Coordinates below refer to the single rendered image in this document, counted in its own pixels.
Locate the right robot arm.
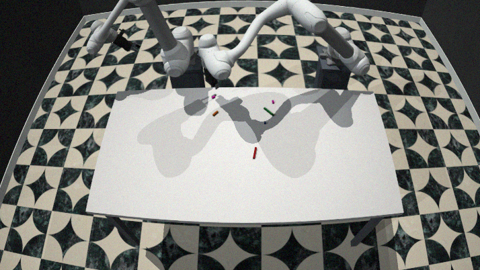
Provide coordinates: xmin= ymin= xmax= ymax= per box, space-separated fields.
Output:
xmin=87 ymin=0 xmax=198 ymax=77

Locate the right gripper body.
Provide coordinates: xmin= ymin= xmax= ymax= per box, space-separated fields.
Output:
xmin=106 ymin=29 xmax=132 ymax=52

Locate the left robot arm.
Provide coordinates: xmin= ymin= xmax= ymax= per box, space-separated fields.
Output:
xmin=198 ymin=0 xmax=370 ymax=80

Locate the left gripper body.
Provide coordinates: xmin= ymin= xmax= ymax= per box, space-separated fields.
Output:
xmin=202 ymin=61 xmax=218 ymax=86

